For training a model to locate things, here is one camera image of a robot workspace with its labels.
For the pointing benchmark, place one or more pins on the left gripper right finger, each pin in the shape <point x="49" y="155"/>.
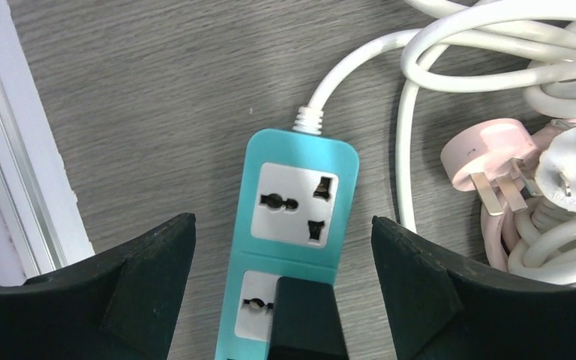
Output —
<point x="442" y="305"/>

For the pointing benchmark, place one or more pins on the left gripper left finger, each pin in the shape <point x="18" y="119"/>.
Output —
<point x="122" y="303"/>

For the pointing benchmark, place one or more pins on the pink round plug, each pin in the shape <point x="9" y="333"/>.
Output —
<point x="485" y="157"/>

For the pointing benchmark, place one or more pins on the teal power strip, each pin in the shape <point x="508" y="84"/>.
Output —
<point x="294" y="205"/>

